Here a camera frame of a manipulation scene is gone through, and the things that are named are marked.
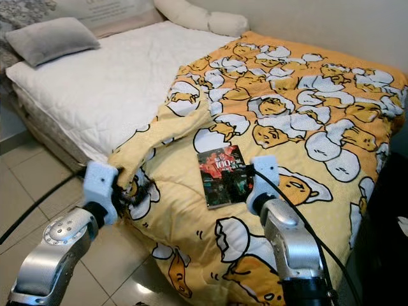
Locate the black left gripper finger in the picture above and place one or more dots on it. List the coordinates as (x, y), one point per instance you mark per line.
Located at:
(144, 189)

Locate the red and dark book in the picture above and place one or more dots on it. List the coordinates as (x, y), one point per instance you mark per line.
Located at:
(223, 177)

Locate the yellow cartoon egg blanket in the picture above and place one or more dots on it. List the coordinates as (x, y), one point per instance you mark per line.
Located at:
(293, 115)

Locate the grey pillow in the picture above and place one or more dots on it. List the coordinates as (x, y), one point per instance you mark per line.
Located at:
(51, 41)

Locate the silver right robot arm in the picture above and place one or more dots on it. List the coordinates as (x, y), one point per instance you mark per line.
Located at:
(296, 248)

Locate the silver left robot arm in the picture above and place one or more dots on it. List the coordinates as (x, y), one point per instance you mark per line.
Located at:
(51, 255)

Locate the white quilted mattress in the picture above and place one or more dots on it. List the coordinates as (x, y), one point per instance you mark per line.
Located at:
(108, 86)

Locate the cream bolster pillow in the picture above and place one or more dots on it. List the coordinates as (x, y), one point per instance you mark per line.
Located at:
(201, 17)

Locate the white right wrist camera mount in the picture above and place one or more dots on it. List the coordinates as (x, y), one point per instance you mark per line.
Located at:
(266, 182)

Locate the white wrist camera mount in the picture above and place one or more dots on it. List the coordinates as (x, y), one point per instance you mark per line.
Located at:
(266, 182)
(100, 188)

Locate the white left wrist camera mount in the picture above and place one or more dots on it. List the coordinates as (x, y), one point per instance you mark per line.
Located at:
(100, 188)

